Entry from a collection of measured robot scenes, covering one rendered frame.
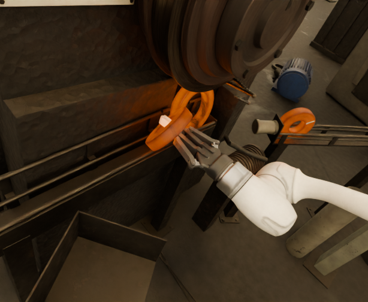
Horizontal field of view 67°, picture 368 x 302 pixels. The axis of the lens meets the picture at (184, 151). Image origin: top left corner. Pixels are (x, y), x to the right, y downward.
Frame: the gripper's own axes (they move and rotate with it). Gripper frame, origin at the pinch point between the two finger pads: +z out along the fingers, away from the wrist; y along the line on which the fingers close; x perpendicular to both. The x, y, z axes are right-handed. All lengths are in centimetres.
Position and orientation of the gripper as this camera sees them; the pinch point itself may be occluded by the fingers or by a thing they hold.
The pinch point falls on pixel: (171, 125)
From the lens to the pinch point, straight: 80.4
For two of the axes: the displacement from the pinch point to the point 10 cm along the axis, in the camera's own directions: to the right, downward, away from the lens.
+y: 6.3, -4.9, 6.0
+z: -7.3, -6.5, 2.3
